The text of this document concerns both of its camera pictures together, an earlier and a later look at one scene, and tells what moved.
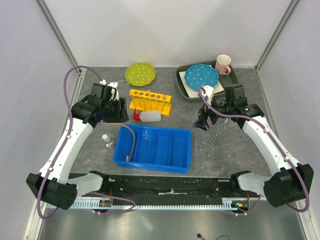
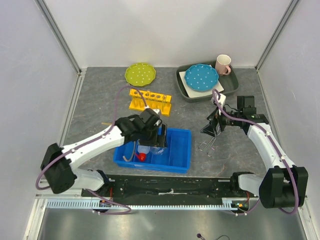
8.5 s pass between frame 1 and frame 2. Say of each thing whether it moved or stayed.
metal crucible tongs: stayed
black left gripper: moved
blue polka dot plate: stayed
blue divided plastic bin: stayed
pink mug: stayed
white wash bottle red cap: moved
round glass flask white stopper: moved
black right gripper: moved
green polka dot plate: stayed
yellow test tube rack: stayed
